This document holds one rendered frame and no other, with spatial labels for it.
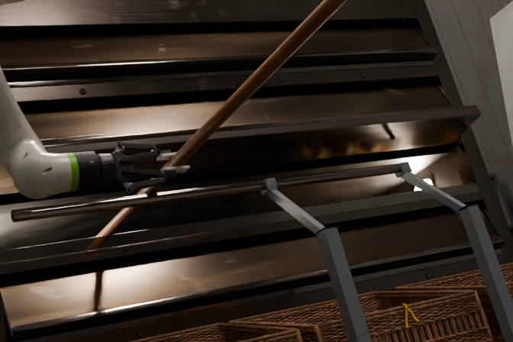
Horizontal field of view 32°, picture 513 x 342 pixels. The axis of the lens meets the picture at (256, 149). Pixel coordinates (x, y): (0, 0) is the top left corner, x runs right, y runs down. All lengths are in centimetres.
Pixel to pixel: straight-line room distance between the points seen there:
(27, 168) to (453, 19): 489
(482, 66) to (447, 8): 54
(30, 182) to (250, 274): 97
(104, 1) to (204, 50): 37
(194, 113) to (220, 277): 56
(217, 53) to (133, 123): 43
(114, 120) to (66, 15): 38
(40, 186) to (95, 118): 80
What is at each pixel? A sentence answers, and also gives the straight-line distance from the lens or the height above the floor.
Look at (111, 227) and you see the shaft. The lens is 265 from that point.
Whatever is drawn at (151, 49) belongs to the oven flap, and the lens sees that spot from 300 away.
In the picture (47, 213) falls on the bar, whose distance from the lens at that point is 225.
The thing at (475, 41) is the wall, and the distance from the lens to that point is 644.
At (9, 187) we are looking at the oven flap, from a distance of 268.
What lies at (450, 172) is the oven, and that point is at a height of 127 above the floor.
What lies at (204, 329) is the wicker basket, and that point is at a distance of 266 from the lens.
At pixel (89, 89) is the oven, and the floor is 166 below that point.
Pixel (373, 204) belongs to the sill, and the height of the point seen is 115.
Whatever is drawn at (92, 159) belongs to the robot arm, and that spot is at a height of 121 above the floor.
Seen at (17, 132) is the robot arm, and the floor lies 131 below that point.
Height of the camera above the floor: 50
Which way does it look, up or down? 18 degrees up
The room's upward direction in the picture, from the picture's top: 16 degrees counter-clockwise
